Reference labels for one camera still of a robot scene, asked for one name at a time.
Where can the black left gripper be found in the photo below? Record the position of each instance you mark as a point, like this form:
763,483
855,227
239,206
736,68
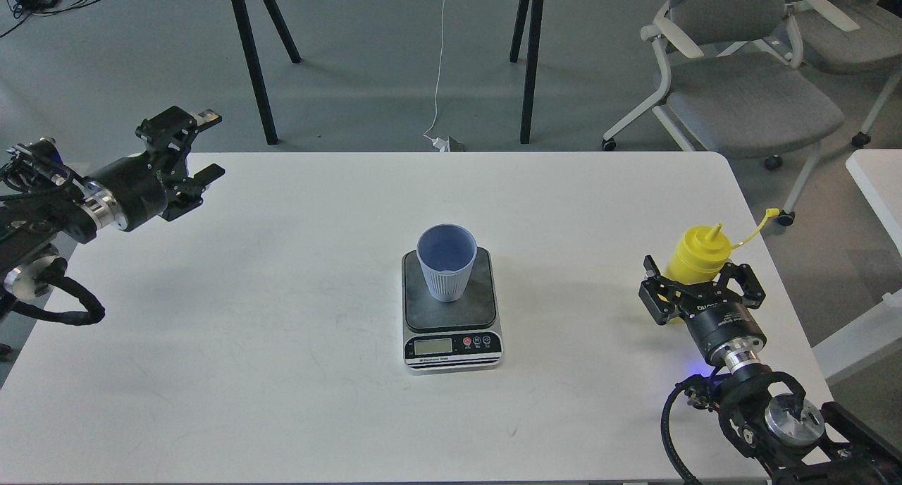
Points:
136,188

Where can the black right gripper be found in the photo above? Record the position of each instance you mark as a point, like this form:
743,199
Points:
715,318

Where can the yellow squeeze bottle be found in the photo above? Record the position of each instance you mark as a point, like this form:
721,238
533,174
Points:
702,252

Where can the blue plastic cup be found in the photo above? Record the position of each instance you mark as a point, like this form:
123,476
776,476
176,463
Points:
446,253

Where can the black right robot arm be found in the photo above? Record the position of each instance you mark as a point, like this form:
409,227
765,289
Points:
764,414

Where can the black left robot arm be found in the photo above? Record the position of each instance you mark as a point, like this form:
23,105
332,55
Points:
48,197

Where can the digital kitchen scale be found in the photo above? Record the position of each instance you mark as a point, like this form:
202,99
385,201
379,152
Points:
454,336

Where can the grey office chair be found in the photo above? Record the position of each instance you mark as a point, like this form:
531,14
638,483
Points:
754,105
849,37

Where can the white side table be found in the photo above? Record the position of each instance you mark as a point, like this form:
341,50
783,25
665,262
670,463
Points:
875,334

